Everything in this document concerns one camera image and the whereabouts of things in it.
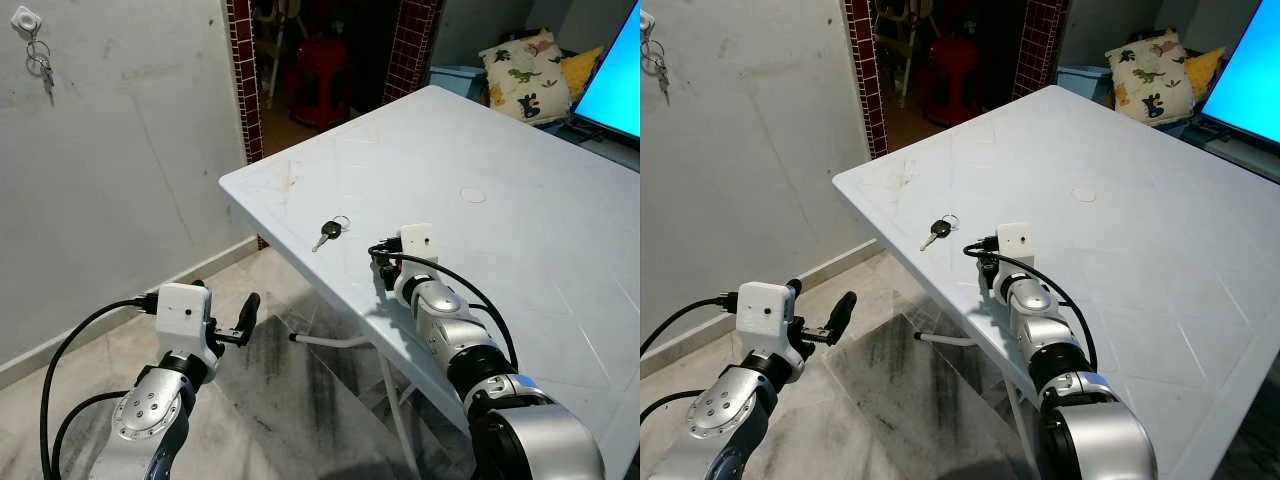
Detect glowing blue screen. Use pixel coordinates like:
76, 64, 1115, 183
570, 0, 641, 142
1197, 0, 1280, 153

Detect black left wrist camera cable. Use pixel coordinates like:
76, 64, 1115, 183
40, 296, 161, 480
640, 293, 741, 357

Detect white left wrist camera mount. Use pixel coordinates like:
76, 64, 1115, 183
155, 283, 223, 359
737, 282, 802, 359

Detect cream dinosaur print pillow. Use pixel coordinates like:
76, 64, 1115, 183
1105, 28, 1197, 127
478, 28, 573, 127

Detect yellow pillow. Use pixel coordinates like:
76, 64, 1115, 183
560, 45, 607, 107
1185, 47, 1229, 102

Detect white metal table leg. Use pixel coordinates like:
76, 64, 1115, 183
288, 332, 426, 480
915, 330, 1043, 480

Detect white plastic table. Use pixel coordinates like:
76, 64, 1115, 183
832, 85, 1280, 480
218, 85, 641, 480

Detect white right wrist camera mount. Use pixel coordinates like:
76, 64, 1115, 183
996, 222, 1036, 267
398, 223, 438, 267

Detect black-headed key with ring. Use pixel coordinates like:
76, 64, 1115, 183
311, 214, 352, 253
920, 213, 959, 252

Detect red plastic stool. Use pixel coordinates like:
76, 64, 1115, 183
285, 35, 352, 131
920, 35, 987, 127

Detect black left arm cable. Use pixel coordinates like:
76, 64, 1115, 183
50, 390, 133, 480
640, 389, 717, 427

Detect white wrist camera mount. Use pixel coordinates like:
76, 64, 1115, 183
155, 283, 223, 359
398, 223, 438, 267
996, 222, 1036, 267
737, 282, 802, 359

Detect silver keys on ring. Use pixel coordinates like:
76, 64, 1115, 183
25, 38, 57, 102
645, 38, 672, 102

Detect grey low cabinet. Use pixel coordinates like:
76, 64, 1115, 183
540, 115, 641, 173
1170, 110, 1280, 183

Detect light blue plastic bin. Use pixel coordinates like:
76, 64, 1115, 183
428, 65, 491, 107
1057, 65, 1119, 107

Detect wooden chair frame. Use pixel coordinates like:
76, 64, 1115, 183
875, 0, 941, 107
255, 0, 303, 103

